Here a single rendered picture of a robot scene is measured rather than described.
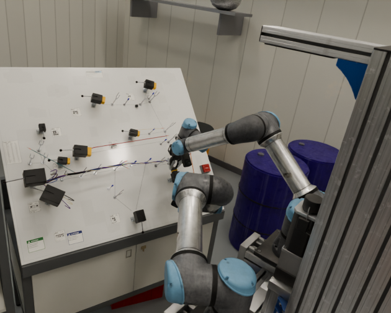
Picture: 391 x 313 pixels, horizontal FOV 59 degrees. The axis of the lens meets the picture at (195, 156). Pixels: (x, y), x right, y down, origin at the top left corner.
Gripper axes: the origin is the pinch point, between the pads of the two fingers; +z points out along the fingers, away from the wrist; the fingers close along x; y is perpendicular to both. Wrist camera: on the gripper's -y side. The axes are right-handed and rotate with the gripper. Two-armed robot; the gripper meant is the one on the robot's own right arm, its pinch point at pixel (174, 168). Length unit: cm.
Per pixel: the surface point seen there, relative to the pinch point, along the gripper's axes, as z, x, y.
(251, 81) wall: 45, -193, 146
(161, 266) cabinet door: 52, 9, -34
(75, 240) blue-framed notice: 17, 61, -21
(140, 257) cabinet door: 40, 24, -30
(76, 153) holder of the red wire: -10, 55, 12
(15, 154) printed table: -3, 81, 22
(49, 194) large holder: -5, 71, -7
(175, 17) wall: 39, -150, 279
